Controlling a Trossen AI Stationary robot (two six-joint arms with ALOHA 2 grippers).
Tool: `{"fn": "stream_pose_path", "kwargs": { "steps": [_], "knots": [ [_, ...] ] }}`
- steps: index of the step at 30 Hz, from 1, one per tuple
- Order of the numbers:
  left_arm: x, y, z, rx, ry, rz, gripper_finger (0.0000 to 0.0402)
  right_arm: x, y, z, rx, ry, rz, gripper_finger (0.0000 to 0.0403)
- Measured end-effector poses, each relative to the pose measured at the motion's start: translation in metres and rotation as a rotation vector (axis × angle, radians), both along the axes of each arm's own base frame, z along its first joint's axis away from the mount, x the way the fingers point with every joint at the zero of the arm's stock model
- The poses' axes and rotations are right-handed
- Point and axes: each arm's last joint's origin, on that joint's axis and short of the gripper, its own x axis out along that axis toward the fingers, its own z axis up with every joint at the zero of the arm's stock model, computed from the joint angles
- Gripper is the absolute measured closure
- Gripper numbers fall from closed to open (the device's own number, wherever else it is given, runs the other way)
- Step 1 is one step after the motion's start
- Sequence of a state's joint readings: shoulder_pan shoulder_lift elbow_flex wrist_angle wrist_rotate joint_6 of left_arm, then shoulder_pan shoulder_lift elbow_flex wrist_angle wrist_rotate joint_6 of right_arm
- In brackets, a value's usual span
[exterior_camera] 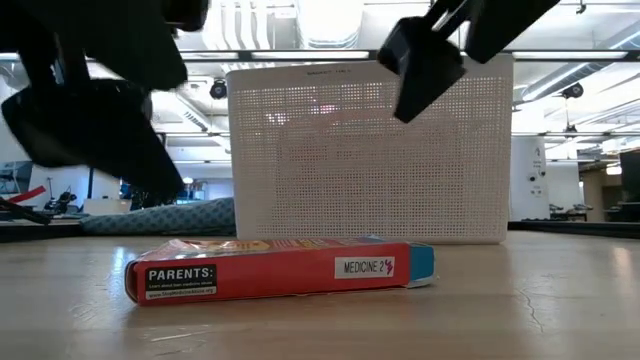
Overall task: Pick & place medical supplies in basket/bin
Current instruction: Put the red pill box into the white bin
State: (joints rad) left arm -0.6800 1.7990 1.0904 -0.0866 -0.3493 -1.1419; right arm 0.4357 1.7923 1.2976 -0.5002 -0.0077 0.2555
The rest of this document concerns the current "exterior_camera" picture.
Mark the white woven plastic basket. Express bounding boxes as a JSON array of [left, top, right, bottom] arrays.
[[225, 53, 515, 245]]

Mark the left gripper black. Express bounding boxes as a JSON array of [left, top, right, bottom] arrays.
[[0, 0, 209, 206]]

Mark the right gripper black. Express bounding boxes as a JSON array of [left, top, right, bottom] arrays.
[[377, 0, 561, 124]]

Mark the wall picture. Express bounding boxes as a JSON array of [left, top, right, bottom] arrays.
[[0, 160, 34, 195]]

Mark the red strap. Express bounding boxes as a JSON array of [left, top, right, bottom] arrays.
[[7, 185, 46, 204]]

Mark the blue flower-print soft pack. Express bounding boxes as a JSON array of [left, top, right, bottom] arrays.
[[79, 197, 236, 236]]

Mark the background black robot equipment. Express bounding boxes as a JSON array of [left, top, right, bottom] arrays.
[[43, 187, 80, 216]]

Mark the white pillar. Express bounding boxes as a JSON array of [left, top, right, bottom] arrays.
[[509, 137, 549, 221]]

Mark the black cable loop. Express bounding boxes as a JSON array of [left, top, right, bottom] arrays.
[[0, 198, 51, 225]]

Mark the red Tylenol medicine box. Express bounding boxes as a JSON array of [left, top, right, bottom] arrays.
[[124, 235, 436, 307]]

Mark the white box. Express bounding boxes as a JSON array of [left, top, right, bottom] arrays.
[[83, 198, 132, 216]]

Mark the dark monitor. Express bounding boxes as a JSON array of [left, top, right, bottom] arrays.
[[619, 149, 640, 204]]

